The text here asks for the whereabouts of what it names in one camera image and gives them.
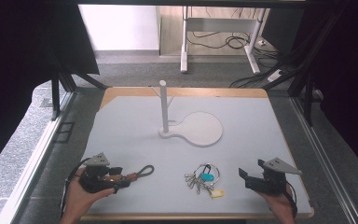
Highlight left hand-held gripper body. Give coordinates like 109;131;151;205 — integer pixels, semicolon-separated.
78;152;119;194

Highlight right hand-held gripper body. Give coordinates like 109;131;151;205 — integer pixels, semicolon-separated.
246;157;303;197

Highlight black lanyard with orange clip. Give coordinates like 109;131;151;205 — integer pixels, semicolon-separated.
104;164;155;185

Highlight person's left hand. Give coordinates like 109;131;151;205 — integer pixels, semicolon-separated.
62;167;117;224

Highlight person's right hand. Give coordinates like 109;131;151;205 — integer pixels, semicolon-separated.
256;186;296;224

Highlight light grey table mat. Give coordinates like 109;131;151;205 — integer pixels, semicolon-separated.
79;94;313;217

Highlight key bunch with blue tag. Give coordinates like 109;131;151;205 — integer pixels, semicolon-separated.
184;162;226;200

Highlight white key stand with pole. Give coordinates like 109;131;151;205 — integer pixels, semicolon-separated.
150;79;224;148

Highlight black metal stand strut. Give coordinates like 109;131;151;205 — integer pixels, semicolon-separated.
49;64;109;121
261;8;339;126

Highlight white power strip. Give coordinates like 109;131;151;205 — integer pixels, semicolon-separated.
267;69;285;83

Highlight black curtain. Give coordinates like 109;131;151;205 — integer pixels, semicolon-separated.
292;0;358;183
0;0;101;180

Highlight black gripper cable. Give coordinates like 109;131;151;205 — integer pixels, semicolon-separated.
59;157;91;219
282;182;299;218

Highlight aluminium frame rail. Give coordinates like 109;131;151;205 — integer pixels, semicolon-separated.
0;91;77;224
288;95;358;224

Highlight black floor cables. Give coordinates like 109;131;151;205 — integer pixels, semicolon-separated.
186;7;288;89

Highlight white desk frame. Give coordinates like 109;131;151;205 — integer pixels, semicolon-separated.
180;6;270;75

